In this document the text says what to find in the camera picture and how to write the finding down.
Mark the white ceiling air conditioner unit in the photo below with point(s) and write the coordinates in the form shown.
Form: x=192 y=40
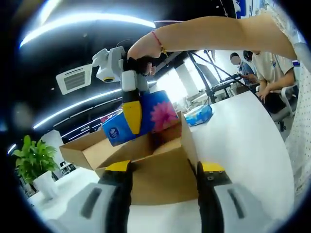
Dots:
x=73 y=81

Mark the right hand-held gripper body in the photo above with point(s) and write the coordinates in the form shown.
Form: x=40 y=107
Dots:
x=111 y=65

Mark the blue tissue pack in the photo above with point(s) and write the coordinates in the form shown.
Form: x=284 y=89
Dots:
x=158 y=114

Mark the long ceiling light strip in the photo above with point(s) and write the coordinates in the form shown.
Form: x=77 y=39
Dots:
x=107 y=95
x=109 y=19

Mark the green plant in white pot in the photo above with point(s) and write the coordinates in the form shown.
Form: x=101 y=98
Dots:
x=46 y=185

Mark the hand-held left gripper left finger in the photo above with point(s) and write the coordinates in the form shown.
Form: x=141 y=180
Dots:
x=114 y=194

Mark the black tripod stand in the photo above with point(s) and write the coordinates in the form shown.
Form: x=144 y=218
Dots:
x=233 y=77

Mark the brown cardboard shoe box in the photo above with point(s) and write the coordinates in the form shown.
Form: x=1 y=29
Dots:
x=158 y=179

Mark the white light-blue wet wipes pack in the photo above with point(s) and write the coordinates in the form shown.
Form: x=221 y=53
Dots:
x=198 y=116

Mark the person in patterned clothing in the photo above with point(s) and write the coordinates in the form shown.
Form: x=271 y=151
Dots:
x=302 y=133

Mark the white office chair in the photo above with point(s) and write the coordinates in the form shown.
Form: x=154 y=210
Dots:
x=289 y=97

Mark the person's right hand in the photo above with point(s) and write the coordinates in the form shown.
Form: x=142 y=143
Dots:
x=145 y=47

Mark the blue white wall poster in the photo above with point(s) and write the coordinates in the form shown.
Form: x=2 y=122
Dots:
x=243 y=7

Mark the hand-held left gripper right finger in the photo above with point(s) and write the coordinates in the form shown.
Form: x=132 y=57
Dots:
x=209 y=194

